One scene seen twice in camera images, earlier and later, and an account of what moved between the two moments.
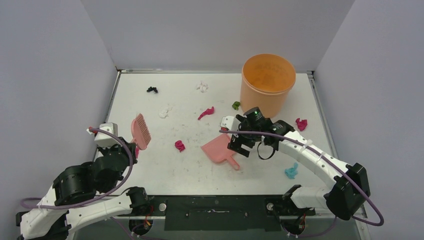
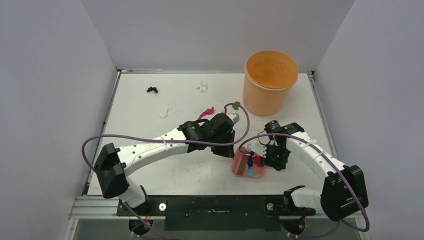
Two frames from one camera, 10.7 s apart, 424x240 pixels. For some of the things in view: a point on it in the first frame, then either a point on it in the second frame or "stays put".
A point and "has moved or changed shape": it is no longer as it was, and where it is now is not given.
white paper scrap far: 203,86 stays put
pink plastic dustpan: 216,149 has moved or changed shape
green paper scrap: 236,105 stays put
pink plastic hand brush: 141,131 -> 240,162
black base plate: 251,213 stays put
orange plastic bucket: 266,79 stays put
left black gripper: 133,149 -> 224,152
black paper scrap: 150,88 stays put
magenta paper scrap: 301,124 -> 257,160
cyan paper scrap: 292,172 -> 249,173
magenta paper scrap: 208,111 stays put
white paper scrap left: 163,111 stays put
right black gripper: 241,142 -> 262,157
